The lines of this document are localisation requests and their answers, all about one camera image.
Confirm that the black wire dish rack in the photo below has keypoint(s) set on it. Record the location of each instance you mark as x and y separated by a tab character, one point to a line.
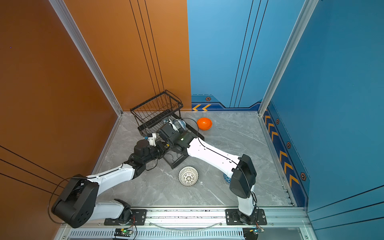
152	114

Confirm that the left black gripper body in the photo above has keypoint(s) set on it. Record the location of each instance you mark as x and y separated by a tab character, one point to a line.
155	153

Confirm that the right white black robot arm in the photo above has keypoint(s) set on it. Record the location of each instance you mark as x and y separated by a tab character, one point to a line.
240	170

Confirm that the dark blue geometric bowl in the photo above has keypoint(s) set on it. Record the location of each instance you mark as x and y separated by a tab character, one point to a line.
227	179

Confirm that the aluminium front rail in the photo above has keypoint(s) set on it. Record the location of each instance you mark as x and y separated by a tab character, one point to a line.
200	223

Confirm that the blue floral white bowl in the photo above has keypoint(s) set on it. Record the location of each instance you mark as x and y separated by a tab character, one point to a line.
181	124

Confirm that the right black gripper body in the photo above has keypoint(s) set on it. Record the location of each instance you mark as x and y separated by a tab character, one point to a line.
171	146

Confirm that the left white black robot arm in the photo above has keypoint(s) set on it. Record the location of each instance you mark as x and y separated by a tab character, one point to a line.
77	204

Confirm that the white red-dotted bowl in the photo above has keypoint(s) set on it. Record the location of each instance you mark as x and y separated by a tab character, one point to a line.
188	176

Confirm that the left green circuit board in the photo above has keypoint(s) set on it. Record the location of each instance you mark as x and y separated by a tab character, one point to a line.
123	234

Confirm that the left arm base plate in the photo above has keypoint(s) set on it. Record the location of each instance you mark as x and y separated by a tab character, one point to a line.
137	218

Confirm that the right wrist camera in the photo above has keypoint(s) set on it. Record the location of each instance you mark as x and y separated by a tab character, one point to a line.
172	122

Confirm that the orange plastic bowl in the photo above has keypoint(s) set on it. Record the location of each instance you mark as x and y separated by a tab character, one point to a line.
204	124

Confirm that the right green circuit board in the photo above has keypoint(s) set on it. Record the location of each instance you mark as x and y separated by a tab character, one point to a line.
257	230

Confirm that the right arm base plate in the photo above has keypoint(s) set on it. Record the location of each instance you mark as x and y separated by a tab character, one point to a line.
235	217

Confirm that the green circuit board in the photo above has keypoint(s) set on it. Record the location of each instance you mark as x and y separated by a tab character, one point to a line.
123	234
257	230

